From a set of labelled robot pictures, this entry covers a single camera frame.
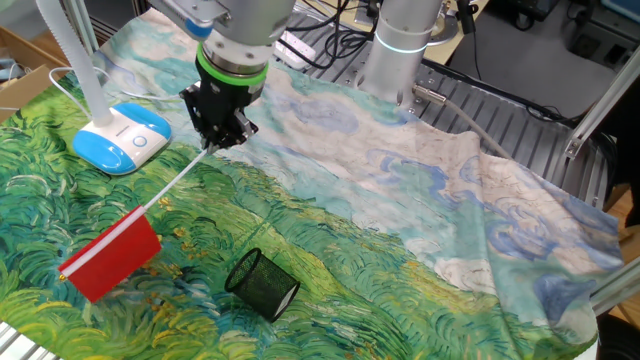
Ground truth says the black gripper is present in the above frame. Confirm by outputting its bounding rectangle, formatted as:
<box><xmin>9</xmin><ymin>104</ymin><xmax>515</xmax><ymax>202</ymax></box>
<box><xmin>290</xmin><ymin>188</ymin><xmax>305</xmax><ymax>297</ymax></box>
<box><xmin>179</xmin><ymin>74</ymin><xmax>265</xmax><ymax>152</ymax></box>

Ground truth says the red flag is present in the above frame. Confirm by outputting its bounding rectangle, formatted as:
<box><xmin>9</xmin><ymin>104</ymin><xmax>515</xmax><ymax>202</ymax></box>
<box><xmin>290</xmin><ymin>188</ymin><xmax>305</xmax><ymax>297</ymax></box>
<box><xmin>57</xmin><ymin>147</ymin><xmax>211</xmax><ymax>304</ymax></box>

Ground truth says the white and blue desk lamp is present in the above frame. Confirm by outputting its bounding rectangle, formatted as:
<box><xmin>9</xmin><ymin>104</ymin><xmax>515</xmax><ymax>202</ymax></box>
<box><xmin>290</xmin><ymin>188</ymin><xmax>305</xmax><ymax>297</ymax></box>
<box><xmin>34</xmin><ymin>0</ymin><xmax>173</xmax><ymax>176</ymax></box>

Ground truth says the white power strip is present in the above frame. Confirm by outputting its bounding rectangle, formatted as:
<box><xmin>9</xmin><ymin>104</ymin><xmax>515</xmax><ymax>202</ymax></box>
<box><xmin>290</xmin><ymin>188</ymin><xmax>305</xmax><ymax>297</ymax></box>
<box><xmin>273</xmin><ymin>29</ymin><xmax>317</xmax><ymax>70</ymax></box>

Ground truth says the black mesh pen holder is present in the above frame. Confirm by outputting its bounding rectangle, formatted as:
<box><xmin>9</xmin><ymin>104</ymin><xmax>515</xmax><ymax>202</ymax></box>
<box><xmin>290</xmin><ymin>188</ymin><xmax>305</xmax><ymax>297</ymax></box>
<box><xmin>224</xmin><ymin>247</ymin><xmax>302</xmax><ymax>324</ymax></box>

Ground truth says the brown cardboard box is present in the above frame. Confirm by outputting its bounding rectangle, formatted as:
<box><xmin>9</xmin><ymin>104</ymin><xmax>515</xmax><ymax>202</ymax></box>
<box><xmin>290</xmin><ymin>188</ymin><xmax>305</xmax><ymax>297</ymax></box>
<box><xmin>0</xmin><ymin>27</ymin><xmax>71</xmax><ymax>124</ymax></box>

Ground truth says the painted landscape tablecloth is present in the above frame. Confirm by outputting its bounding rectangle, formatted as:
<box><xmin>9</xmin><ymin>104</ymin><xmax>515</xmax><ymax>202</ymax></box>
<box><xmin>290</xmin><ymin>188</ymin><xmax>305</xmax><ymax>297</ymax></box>
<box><xmin>0</xmin><ymin>7</ymin><xmax>625</xmax><ymax>360</ymax></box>

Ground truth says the green flange ring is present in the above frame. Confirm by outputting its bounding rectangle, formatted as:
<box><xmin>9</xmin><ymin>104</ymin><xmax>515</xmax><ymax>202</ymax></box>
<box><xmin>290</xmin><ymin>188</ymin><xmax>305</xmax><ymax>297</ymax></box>
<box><xmin>195</xmin><ymin>42</ymin><xmax>270</xmax><ymax>88</ymax></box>

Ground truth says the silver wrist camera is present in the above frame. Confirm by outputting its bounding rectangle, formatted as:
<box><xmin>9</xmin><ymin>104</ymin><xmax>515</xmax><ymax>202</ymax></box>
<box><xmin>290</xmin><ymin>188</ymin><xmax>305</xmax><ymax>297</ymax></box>
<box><xmin>149</xmin><ymin>0</ymin><xmax>231</xmax><ymax>41</ymax></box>

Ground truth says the black cable tangle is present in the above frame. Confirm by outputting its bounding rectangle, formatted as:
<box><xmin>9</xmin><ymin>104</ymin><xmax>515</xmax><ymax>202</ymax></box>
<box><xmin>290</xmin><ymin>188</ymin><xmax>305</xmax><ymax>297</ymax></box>
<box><xmin>277</xmin><ymin>0</ymin><xmax>384</xmax><ymax>69</ymax></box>

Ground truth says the white lamp cable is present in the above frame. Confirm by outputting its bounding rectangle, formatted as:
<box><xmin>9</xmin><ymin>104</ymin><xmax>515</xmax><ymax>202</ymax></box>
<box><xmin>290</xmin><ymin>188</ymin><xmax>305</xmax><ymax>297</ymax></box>
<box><xmin>48</xmin><ymin>58</ymin><xmax>184</xmax><ymax>121</ymax></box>

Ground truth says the aluminium frame post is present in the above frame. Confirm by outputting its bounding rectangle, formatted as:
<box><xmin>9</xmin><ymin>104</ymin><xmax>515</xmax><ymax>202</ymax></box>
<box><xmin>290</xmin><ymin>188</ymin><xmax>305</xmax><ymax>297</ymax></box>
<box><xmin>589</xmin><ymin>269</ymin><xmax>640</xmax><ymax>316</ymax></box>
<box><xmin>564</xmin><ymin>59</ymin><xmax>640</xmax><ymax>160</ymax></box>
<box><xmin>62</xmin><ymin>0</ymin><xmax>101</xmax><ymax>56</ymax></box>

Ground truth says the grey cable with metal plug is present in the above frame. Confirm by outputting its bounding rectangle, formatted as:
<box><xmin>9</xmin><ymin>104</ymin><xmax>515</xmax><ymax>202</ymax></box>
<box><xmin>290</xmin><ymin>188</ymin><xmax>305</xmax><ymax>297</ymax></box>
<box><xmin>412</xmin><ymin>83</ymin><xmax>512</xmax><ymax>160</ymax></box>

